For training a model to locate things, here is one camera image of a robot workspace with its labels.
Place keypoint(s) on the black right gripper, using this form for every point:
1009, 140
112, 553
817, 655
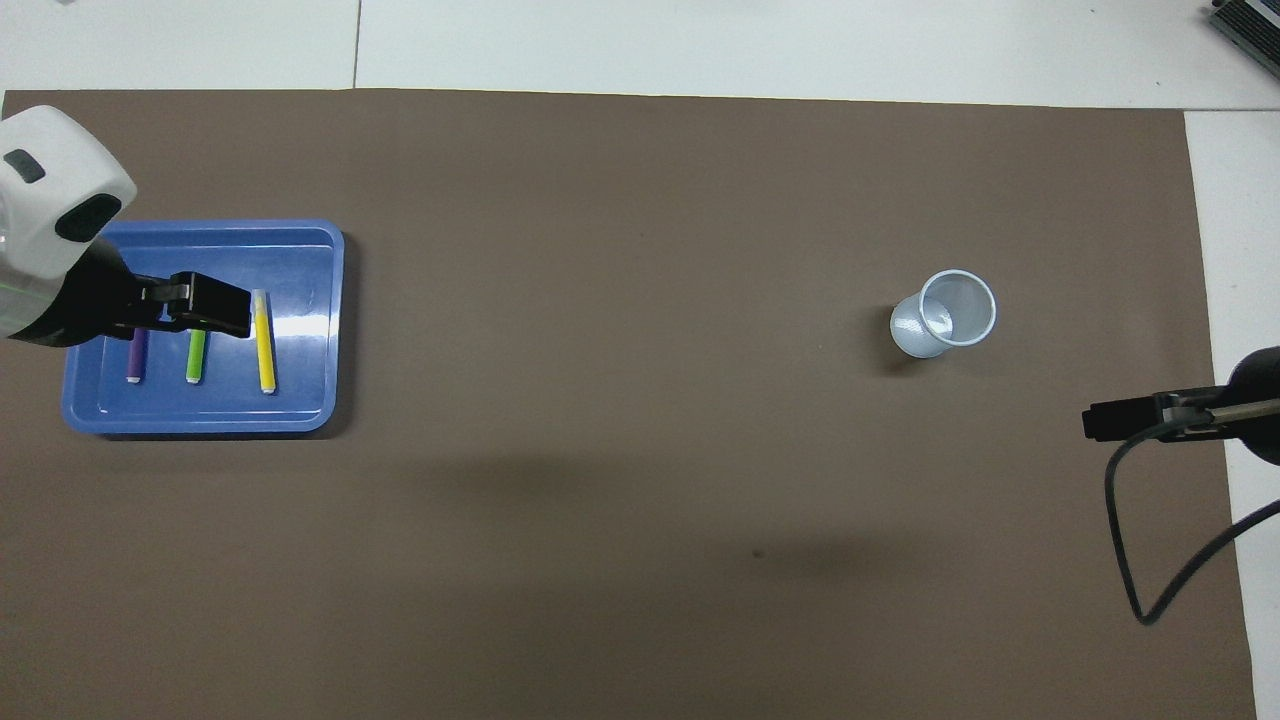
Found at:
1255, 440

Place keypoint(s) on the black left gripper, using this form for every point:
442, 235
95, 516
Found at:
100, 300

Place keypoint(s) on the green marker pen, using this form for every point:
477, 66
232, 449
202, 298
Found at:
196, 360

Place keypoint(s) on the yellow marker pen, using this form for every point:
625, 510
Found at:
266, 365

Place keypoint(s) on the purple marker pen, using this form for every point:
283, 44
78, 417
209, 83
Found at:
137, 358

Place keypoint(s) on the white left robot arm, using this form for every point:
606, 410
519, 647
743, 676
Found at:
60, 150

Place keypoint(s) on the blue plastic tray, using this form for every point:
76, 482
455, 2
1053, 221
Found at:
300, 400

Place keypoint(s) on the clear plastic cup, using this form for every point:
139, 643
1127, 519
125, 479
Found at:
930, 335

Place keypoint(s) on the grey ribbed device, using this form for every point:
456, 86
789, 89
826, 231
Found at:
1250, 22

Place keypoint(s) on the brown table mat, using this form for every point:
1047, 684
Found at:
640, 450

